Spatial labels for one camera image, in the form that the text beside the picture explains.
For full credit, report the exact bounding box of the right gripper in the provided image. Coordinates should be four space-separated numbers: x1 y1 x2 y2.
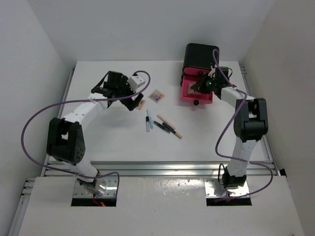
192 73 219 95

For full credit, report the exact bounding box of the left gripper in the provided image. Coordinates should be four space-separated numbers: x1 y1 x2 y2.
114 75 142 110

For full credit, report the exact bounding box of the peach eyeshadow palette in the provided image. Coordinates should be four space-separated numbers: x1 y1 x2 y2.
133 98 145 110

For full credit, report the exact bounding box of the pink drawer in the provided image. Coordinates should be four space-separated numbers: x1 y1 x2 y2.
183 67 211 76
180 75 213 106

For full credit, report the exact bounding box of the pink top drawer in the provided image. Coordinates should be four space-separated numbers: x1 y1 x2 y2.
183 67 211 76

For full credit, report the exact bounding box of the brown concealer palette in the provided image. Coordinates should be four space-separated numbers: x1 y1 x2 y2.
185 82 201 96

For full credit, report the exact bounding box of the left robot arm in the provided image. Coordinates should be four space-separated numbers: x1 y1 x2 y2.
46 71 145 183

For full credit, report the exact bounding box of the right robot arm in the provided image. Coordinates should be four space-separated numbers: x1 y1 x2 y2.
191 67 268 188

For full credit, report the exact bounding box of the clear lip gloss tube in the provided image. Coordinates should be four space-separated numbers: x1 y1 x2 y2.
145 116 150 132

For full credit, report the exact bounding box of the light blue mascara tube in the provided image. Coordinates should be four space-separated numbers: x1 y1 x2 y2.
147 109 154 129

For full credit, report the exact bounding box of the colourful eyeshadow palette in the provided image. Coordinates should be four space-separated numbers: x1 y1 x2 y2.
148 89 165 103

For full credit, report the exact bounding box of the black drawer cabinet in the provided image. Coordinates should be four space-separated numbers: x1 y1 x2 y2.
182 43 220 74

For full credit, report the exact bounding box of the pink concealer stick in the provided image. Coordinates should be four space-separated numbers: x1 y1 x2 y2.
157 114 176 130

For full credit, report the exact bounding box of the dark green eyeliner pen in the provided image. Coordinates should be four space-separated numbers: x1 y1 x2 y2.
153 121 171 134

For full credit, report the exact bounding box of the black gold mascara tube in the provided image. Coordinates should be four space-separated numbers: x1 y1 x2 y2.
162 122 182 139

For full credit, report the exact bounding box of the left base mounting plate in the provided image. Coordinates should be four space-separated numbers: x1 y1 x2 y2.
73 176 118 198

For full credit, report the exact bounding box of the base mounting plate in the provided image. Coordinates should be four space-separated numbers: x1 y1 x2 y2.
73 176 118 198
204 177 249 199

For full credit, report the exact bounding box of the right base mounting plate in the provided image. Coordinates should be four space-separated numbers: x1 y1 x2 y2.
204 177 249 199

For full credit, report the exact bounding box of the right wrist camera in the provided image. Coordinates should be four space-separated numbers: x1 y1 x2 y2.
208 65 216 77

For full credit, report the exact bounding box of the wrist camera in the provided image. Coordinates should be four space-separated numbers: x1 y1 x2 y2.
127 75 145 91
208 65 216 77

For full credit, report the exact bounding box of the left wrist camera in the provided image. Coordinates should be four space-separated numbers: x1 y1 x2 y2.
127 75 145 91

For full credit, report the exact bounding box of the aluminium front rail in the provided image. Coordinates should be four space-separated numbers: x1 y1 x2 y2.
41 160 279 177

